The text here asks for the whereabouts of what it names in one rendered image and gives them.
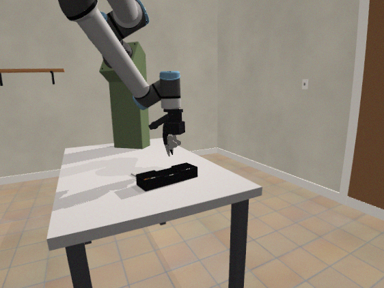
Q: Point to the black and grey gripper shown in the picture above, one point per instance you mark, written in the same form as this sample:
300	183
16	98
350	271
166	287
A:
173	126

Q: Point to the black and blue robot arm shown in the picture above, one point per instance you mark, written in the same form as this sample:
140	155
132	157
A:
106	32

